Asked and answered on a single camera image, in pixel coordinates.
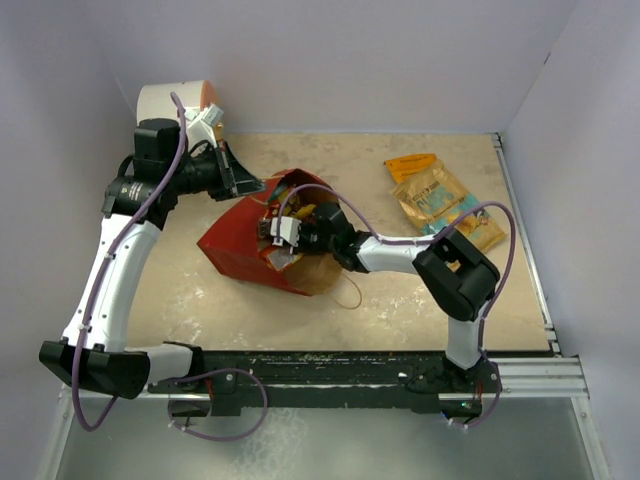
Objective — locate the brown chips bag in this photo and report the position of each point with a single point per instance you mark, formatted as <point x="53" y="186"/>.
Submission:
<point x="434" y="197"/>

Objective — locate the orange chips bag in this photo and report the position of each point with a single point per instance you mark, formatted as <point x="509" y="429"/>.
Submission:
<point x="404" y="167"/>

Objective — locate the white cylinder device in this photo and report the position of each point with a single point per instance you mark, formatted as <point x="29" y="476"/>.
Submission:
<point x="154" y="101"/>

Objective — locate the orange snack packet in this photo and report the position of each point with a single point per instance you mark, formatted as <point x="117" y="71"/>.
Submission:
<point x="280" y="258"/>

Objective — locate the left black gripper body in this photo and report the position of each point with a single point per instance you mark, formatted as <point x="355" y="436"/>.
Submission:
<point x="207" y="173"/>

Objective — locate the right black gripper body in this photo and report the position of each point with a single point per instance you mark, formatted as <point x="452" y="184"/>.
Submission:
<point x="312" y="242"/>

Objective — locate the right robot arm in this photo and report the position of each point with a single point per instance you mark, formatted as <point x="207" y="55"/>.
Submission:
<point x="459" y="277"/>

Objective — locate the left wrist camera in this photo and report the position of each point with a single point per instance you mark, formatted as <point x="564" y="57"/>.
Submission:
<point x="204" y="124"/>

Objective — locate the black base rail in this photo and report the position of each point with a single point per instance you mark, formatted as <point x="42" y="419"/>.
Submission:
<point x="423" y="382"/>

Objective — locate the yellow snack packet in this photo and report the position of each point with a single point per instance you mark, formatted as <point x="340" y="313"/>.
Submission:
<point x="298" y="208"/>

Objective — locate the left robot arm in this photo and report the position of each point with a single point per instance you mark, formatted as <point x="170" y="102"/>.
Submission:
<point x="92" y="352"/>

